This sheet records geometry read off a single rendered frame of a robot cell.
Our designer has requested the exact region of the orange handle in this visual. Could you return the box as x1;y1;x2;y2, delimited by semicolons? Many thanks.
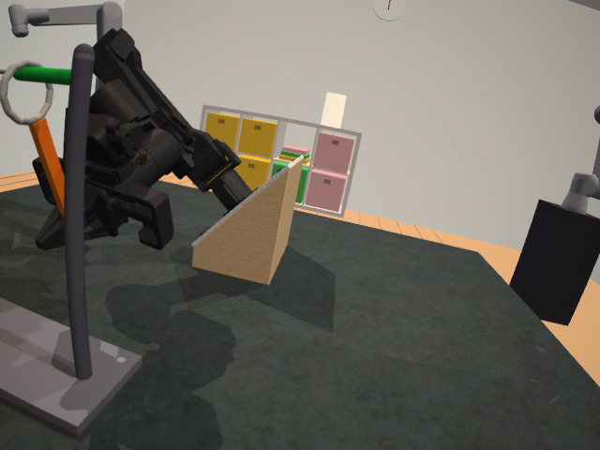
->
0;58;65;217

